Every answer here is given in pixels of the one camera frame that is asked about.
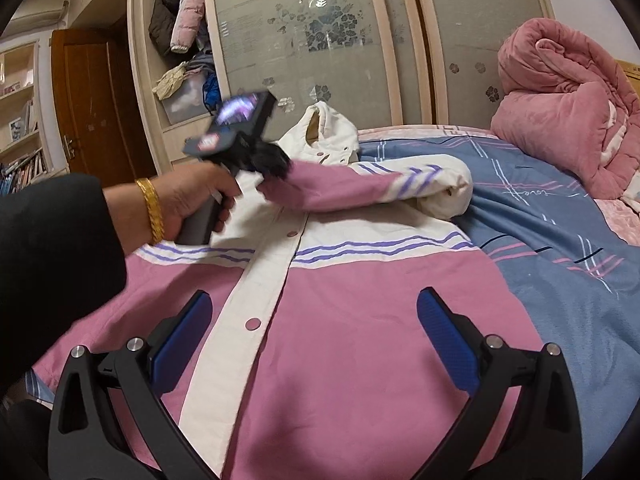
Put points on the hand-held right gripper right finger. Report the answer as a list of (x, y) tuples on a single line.
[(447, 345)]

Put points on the beige cloth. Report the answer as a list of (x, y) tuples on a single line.
[(170, 80)]

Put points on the brown wooden door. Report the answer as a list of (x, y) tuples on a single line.
[(100, 100)]

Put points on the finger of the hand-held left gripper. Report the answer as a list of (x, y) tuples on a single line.
[(272, 160)]

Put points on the pink puffer jacket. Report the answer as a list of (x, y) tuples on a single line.
[(187, 15)]

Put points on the person's left hand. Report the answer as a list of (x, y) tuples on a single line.
[(192, 195)]

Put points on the grey folded clothes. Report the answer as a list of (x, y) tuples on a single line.
[(200, 62)]

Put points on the pink quilt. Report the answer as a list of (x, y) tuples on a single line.
[(560, 100)]

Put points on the frosted floral sliding door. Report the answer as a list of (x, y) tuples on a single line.
[(300, 35), (475, 35)]

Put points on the pink and white jacket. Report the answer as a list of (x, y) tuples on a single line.
[(350, 335)]

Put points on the translucent storage box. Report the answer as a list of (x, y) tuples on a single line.
[(185, 102)]

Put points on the blue plaid bed sheet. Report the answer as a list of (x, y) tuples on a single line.
[(550, 240)]

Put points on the cream wardrobe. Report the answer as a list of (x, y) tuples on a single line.
[(145, 75)]

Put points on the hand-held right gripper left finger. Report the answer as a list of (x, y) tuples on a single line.
[(180, 345)]

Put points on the person's dark clothing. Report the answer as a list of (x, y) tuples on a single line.
[(25, 440)]

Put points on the person's left forearm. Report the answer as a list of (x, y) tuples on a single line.
[(55, 255)]

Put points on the row of books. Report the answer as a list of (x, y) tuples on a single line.
[(22, 172)]

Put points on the blue cloth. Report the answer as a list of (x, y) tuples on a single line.
[(212, 92)]

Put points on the cream bookshelf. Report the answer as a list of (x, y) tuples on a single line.
[(25, 110)]

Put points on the wooden headboard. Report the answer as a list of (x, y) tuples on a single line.
[(631, 77)]

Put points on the dark brown jacket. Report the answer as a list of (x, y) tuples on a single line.
[(162, 20)]

